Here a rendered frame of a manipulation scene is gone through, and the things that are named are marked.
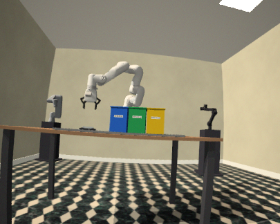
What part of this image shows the green open bin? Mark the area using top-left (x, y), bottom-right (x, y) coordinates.
top-left (128, 107), bottom-right (147, 133)

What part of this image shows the yellow bin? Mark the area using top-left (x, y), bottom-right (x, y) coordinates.
top-left (147, 108), bottom-right (165, 134)

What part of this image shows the blue bin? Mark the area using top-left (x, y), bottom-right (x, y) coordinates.
top-left (109, 106), bottom-right (129, 133)

